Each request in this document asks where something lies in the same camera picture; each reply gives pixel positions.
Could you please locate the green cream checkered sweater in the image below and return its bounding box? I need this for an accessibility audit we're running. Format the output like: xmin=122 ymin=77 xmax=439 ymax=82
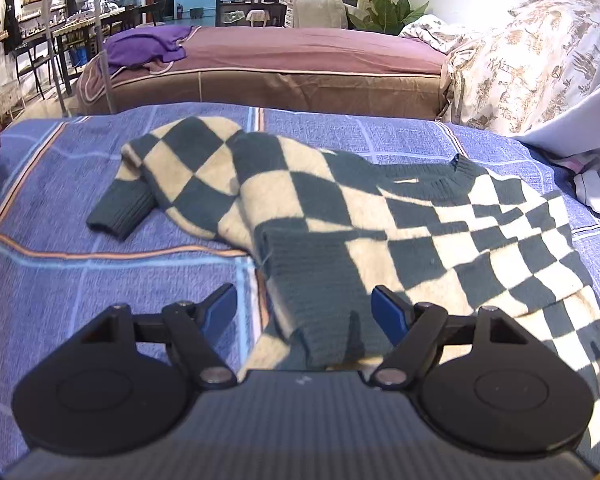
xmin=87 ymin=117 xmax=600 ymax=463

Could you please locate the floral beige quilt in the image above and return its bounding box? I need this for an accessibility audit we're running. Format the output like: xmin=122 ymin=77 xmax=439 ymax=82
xmin=401 ymin=0 xmax=600 ymax=136

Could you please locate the metal display rack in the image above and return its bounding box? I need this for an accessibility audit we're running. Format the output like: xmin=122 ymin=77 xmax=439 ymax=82
xmin=7 ymin=0 xmax=117 ymax=111

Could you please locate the purple cloth on bed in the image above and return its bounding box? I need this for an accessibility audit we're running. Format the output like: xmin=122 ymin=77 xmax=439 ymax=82
xmin=104 ymin=25 xmax=193 ymax=74

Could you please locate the green potted plant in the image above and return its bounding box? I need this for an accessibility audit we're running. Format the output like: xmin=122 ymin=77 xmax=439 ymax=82
xmin=348 ymin=0 xmax=429 ymax=36

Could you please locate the white grey clothes pile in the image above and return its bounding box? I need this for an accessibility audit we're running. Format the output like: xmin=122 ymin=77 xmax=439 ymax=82
xmin=517 ymin=65 xmax=600 ymax=214

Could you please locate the blue plaid bed sheet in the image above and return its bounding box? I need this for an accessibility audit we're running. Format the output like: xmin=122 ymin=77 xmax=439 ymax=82
xmin=0 ymin=103 xmax=600 ymax=471

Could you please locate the dark cluttered work table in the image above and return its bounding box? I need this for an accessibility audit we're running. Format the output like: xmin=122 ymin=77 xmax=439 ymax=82
xmin=53 ymin=1 xmax=166 ymax=65

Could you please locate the brown bed with maroon cover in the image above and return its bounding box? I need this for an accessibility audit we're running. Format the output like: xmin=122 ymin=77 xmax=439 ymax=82
xmin=76 ymin=27 xmax=446 ymax=119

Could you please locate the dark wooden sideboard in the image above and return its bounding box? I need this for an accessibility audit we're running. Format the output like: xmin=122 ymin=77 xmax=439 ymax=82
xmin=215 ymin=0 xmax=286 ymax=27

